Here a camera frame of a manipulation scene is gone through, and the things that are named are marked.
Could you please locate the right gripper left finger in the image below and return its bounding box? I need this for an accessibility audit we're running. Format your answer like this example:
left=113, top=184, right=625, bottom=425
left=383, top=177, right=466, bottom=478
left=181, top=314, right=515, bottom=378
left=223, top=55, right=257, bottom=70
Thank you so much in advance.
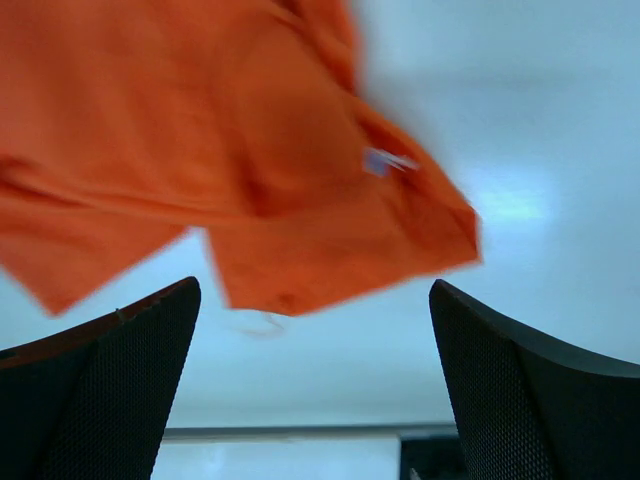
left=1, top=277, right=201, bottom=480

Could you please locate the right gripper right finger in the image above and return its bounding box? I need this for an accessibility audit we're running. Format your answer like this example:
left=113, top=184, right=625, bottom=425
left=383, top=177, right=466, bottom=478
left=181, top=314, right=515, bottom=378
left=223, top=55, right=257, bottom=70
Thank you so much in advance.
left=429, top=280, right=639, bottom=480

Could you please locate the orange t shirt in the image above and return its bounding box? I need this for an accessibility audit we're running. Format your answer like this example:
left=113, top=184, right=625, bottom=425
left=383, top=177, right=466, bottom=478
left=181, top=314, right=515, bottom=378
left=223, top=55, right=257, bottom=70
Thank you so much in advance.
left=1, top=1, right=480, bottom=315

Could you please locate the aluminium table edge rail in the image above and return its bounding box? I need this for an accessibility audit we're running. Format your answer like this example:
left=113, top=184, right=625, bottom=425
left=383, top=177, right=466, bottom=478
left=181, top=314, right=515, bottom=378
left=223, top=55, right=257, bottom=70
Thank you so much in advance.
left=162, top=423, right=457, bottom=443

